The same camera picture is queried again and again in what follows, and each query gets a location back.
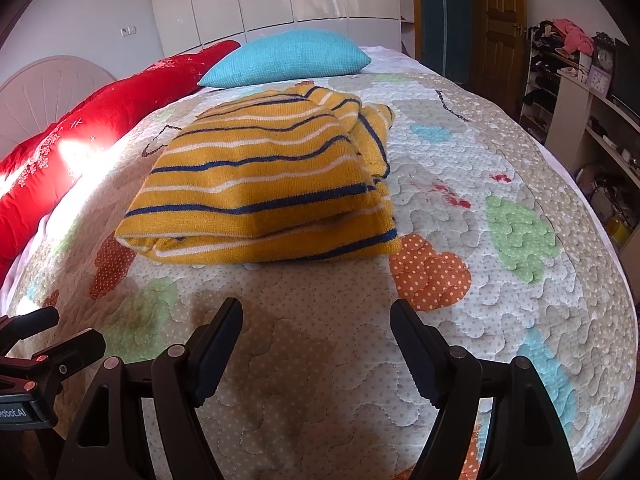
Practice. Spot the yellow bottle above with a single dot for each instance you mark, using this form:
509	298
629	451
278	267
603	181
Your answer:
619	232

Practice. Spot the white shelf unit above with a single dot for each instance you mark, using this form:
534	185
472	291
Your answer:
570	110

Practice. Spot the white bed headboard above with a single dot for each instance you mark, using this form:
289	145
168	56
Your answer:
45	95

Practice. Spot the dark teal curtain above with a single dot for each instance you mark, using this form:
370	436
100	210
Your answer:
445	15

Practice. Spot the red embroidered pillow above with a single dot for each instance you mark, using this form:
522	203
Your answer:
100	115

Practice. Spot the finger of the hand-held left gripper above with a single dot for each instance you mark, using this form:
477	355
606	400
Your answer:
70	352
30	322

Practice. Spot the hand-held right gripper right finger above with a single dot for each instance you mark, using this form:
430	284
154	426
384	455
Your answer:
417	350

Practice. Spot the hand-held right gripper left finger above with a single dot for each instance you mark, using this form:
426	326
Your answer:
215	350

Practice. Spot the yellow striped sweater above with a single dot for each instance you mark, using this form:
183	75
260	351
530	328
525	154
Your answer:
260	180

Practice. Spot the white wall outlet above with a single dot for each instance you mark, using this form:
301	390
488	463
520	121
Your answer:
128	30

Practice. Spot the turquoise knitted pillow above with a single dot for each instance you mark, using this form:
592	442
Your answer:
290	57

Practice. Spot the wooden door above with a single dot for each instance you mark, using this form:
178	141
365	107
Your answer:
500	25

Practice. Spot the pink cloth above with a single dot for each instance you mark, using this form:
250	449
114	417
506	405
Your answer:
575	35

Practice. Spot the black ornate clock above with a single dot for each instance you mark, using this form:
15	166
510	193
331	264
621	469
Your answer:
604	55

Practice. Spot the quilted patchwork bedspread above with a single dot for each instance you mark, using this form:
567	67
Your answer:
500	310

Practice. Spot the small purple clock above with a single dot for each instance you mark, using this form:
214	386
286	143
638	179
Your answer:
600	82

